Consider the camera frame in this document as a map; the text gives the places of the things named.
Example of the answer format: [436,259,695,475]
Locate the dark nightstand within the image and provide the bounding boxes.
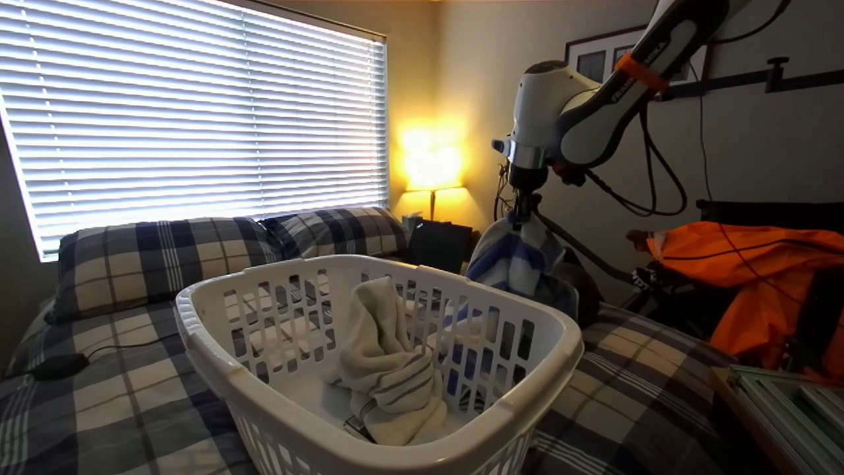
[400,217,482,275]

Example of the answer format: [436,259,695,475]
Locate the metal robot stand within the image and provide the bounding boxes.
[709,362,844,475]

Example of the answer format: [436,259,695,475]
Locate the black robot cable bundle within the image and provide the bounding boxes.
[582,102,693,222]

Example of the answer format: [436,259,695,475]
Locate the white plastic laundry basket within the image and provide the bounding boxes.
[171,250,587,475]

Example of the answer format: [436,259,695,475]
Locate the cream striped towel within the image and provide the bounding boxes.
[328,275,453,448]

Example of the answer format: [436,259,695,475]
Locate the thin black cable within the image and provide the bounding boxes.
[28,337,181,383]

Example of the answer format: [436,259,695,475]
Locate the large plaid pillow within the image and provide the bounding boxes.
[44,217,285,325]

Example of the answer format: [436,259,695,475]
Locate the black mounting bar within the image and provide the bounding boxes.
[653,56,844,101]

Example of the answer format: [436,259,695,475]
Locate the framed wall picture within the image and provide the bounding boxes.
[562,23,711,87]

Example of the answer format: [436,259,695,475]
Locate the white window blinds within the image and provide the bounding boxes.
[0,0,391,264]

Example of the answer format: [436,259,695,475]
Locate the glowing table lamp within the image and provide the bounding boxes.
[393,119,475,223]

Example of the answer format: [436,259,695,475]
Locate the white and blue striped towel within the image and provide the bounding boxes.
[463,210,575,304]

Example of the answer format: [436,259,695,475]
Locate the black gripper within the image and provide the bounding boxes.
[504,163,549,229]

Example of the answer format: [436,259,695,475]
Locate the small plaid pillow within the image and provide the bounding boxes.
[260,202,411,264]

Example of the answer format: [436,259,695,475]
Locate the orange cloth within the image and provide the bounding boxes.
[643,219,844,387]

